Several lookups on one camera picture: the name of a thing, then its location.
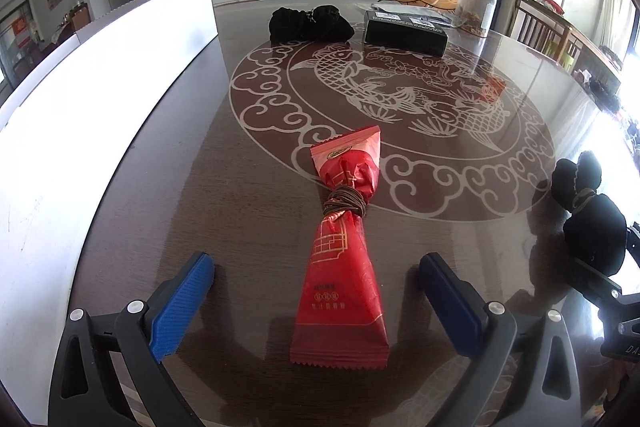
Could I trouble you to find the brown hair tie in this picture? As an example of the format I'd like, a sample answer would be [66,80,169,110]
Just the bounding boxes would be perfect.
[322,186,368,219]

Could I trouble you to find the brown patterned glass desktop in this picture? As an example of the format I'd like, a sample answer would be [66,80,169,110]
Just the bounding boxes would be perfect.
[30,0,640,427]

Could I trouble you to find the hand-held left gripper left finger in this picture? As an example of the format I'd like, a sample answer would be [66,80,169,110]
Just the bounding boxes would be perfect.
[47,251,216,427]

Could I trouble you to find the black printed box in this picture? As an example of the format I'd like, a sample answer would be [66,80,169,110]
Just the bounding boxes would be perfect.
[364,9,448,58]

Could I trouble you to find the red paper on window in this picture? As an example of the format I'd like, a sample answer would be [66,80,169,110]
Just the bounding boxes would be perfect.
[12,19,33,52]

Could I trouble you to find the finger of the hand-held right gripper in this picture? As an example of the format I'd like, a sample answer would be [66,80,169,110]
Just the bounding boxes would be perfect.
[571,256,628,308]
[626,221,640,268]

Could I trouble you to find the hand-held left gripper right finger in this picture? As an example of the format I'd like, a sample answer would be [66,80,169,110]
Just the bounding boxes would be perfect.
[419,253,583,427]

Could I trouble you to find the black velvet pouch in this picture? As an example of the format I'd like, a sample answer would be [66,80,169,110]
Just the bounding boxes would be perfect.
[269,5,356,42]

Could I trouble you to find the wooden sideboard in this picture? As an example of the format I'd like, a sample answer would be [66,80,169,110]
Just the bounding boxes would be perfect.
[60,0,96,32]

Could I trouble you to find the red snack packet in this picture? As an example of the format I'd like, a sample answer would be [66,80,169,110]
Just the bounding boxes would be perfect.
[290,125,390,369]

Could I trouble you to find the white board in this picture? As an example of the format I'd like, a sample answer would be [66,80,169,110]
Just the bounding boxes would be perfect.
[0,0,217,423]

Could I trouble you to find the flat dark plastic-wrapped packet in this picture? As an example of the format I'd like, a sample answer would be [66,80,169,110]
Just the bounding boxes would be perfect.
[356,1,458,28]

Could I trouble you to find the wooden chair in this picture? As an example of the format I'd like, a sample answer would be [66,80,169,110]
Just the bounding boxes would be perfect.
[512,0,586,72]

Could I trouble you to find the clear plastic jar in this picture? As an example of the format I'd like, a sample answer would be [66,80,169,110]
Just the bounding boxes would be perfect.
[454,0,500,38]

